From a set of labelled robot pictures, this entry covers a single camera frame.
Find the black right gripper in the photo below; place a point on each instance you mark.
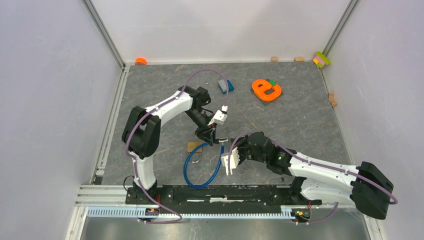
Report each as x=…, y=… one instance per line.
x=238, y=144

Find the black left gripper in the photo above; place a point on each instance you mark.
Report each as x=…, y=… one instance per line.
x=208, y=133

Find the blue cable lock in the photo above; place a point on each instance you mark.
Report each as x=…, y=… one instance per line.
x=202, y=174

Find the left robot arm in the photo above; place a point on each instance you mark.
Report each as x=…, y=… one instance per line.
x=142, y=131

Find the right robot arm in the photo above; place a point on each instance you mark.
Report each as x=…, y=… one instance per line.
x=316, y=181

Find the brass padlock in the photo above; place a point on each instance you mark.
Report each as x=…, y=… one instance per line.
x=194, y=151

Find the blue toy brick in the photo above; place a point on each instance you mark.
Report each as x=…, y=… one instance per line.
x=225, y=87

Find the orange letter e block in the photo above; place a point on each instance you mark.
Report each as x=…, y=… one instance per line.
x=265, y=91

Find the small wooden block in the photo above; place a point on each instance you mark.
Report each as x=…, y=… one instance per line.
x=274, y=59
x=299, y=59

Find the curved wooden block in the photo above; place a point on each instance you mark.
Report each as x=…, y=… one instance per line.
x=332, y=99

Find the orange round cap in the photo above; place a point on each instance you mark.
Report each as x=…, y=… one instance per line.
x=140, y=61

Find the stacked coloured toy bricks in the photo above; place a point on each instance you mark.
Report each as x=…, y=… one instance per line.
x=321, y=60

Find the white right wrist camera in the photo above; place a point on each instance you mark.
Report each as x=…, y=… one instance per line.
x=230, y=161

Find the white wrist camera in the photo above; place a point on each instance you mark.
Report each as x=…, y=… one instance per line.
x=230, y=161
x=220, y=116

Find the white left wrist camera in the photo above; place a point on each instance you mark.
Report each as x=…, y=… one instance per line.
x=220, y=116

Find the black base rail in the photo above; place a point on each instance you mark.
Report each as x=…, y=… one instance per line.
x=219, y=199

